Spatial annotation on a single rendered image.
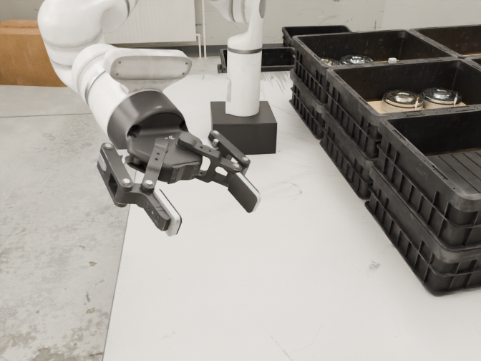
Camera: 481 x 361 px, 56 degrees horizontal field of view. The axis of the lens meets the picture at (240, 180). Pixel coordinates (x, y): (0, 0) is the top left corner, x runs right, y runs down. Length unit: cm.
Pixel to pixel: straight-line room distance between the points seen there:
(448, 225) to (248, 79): 65
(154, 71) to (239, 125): 77
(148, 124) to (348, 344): 52
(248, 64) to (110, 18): 62
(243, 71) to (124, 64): 80
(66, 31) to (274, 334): 56
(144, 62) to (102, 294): 150
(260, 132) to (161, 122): 79
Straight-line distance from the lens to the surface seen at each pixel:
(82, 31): 57
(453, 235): 83
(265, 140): 124
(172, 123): 46
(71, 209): 235
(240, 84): 123
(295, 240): 97
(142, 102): 45
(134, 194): 39
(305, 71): 141
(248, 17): 118
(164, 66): 47
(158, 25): 410
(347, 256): 96
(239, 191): 44
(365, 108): 102
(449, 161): 108
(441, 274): 88
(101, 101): 48
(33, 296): 197
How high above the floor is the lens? 134
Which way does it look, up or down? 34 degrees down
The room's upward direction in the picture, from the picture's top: straight up
